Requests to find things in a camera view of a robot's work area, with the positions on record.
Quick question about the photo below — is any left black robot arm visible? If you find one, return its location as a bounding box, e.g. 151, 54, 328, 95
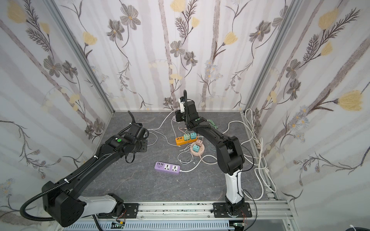
19, 120, 149, 227

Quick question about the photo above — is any purple power strip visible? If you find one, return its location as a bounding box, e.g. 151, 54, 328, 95
154, 161, 180, 175

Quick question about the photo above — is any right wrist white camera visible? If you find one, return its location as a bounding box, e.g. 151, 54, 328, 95
178, 97, 185, 113

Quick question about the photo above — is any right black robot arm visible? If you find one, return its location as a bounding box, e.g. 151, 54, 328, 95
175, 90, 245, 217

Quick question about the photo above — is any orange power strip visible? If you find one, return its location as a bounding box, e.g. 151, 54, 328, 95
175, 136, 198, 146

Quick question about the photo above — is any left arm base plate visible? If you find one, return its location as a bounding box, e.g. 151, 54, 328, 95
97, 203, 139, 219

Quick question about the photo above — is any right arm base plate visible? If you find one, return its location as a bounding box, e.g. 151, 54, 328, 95
211, 202, 252, 218

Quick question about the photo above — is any green charger plug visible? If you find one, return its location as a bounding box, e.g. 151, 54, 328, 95
184, 133, 190, 141

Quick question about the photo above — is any pink charger plug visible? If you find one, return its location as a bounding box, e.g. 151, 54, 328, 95
195, 139, 203, 146

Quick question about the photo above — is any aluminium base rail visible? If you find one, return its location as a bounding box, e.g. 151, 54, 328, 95
54, 201, 298, 231

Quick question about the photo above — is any teal charger plug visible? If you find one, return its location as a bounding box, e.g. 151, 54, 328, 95
190, 132, 197, 140
192, 144, 200, 153

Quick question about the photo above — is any white power cords bundle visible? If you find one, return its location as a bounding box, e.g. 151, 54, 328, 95
179, 108, 278, 200

